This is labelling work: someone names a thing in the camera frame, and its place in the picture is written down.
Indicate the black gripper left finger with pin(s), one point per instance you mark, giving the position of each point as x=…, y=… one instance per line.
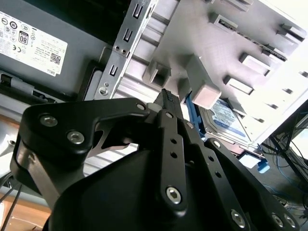
x=72, y=120

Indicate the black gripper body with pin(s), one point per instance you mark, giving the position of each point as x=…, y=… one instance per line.
x=120, y=192

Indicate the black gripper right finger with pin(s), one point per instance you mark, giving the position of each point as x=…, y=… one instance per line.
x=216, y=168

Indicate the hard disk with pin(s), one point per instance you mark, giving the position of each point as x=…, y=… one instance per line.
x=226, y=118

